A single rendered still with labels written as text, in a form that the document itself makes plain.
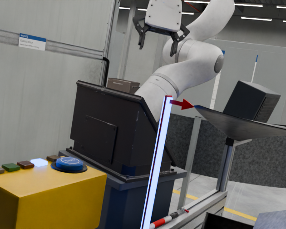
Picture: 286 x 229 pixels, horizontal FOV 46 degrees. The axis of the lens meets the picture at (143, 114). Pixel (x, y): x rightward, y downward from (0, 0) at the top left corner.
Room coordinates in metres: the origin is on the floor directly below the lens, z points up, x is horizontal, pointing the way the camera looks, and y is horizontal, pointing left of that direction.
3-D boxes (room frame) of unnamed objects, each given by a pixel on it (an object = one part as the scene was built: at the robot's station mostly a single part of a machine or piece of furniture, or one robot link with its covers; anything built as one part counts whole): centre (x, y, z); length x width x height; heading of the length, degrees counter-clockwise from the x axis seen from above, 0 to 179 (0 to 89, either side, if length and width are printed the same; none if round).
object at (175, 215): (0.80, -0.09, 0.87); 0.14 x 0.01 x 0.01; 144
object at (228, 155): (1.15, -0.32, 0.96); 0.03 x 0.03 x 0.20; 58
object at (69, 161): (0.49, 0.10, 1.08); 0.04 x 0.04 x 0.02
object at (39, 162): (0.48, 0.14, 1.08); 0.02 x 0.02 x 0.01; 58
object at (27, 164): (0.46, 0.15, 1.08); 0.02 x 0.02 x 0.01; 58
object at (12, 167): (0.44, 0.17, 1.08); 0.02 x 0.02 x 0.01; 58
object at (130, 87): (7.58, 0.55, 0.45); 0.68 x 0.47 x 0.90; 66
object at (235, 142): (1.24, -0.37, 1.04); 0.24 x 0.03 x 0.03; 148
